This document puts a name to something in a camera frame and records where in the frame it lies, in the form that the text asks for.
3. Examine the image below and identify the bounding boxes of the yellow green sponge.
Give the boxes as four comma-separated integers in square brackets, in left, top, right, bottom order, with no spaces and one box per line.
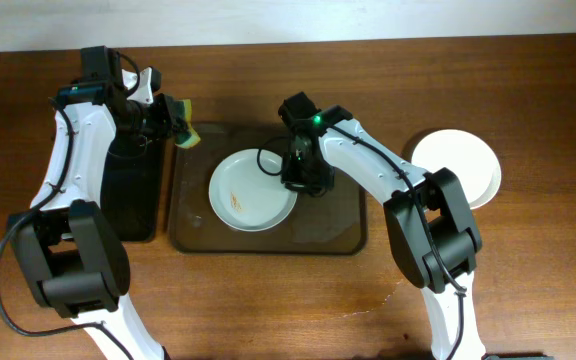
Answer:
[175,99,201,149]

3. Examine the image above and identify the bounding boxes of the grey-white plate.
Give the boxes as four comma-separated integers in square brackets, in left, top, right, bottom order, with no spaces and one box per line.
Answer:
[208,148,298,232]

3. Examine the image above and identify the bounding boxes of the pink-white plate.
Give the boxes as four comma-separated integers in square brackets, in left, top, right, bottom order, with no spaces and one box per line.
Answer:
[411,129,502,210]

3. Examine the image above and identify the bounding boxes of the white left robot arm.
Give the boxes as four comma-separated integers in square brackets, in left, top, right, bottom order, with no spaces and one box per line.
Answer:
[0,67,200,359]

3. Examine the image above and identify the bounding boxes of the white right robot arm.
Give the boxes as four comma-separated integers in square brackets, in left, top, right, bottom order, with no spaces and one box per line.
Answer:
[278,105,486,359]

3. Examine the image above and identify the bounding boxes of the brown tray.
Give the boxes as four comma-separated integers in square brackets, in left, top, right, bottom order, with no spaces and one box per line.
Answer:
[168,123,367,256]

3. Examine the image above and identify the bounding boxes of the black tray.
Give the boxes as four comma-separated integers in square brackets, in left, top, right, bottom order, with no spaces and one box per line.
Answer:
[101,135,165,243]

